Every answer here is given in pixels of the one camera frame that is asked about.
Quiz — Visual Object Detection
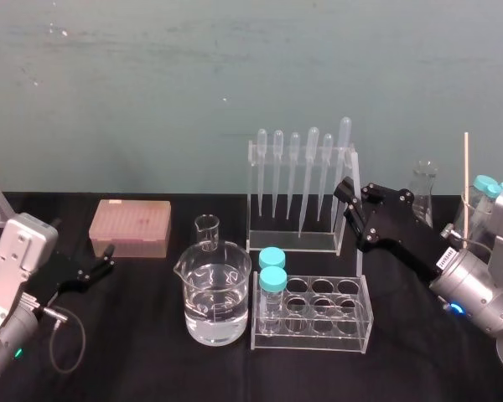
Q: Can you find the pale stirring rod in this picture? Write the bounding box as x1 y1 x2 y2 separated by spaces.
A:
463 131 474 236

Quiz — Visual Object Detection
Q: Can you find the large glass beaker with water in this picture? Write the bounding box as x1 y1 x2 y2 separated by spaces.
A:
173 241 253 347

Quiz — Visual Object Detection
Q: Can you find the glass conical flask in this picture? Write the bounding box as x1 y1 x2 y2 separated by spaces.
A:
408 159 440 229

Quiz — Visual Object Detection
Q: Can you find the clear acrylic tube rack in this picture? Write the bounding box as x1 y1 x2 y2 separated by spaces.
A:
250 270 375 353

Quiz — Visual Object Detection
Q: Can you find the long clear plastic pipette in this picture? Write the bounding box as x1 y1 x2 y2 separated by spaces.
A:
297 126 320 240
329 116 353 223

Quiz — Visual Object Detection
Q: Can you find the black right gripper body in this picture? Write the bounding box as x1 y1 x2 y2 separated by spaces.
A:
374 201 444 276

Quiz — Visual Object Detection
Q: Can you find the glass beaker holding rod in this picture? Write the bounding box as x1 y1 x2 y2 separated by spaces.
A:
452 190 494 249

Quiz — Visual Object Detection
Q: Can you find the clear bottle with teal cap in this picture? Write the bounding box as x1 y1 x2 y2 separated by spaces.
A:
471 174 503 245

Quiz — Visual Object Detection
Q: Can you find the clear plastic transfer pipette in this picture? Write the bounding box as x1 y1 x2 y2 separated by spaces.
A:
271 129 284 219
256 127 269 218
285 131 301 222
317 132 334 222

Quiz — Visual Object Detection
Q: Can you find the black tablecloth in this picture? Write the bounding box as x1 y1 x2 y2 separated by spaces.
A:
0 190 503 402

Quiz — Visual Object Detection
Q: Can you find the small empty glass beaker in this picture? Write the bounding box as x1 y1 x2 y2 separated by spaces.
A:
194 214 219 253

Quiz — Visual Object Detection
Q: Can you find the pink pipette tip box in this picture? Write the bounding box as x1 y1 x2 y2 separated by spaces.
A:
88 198 172 259

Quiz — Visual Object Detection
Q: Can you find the teal capped clear tube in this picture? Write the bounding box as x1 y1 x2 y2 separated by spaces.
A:
258 246 287 271
258 266 288 336

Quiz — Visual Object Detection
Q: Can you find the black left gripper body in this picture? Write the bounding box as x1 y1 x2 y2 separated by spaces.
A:
28 250 90 309

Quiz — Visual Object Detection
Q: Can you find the clear acrylic pipette stand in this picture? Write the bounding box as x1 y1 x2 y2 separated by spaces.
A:
246 139 365 278

